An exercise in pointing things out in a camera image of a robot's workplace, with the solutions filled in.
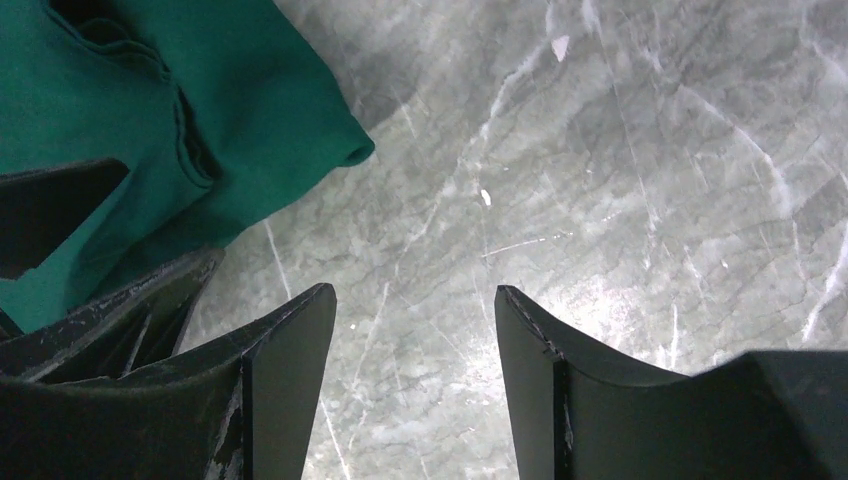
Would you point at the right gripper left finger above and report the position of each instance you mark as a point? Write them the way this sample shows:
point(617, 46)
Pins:
point(241, 406)

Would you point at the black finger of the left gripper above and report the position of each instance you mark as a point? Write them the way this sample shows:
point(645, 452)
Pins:
point(116, 334)

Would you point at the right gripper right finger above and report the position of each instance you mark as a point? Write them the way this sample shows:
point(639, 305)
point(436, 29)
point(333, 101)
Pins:
point(580, 409)

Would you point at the green surgical drape cloth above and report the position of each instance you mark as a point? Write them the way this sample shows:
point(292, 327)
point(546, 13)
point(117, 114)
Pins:
point(221, 111)

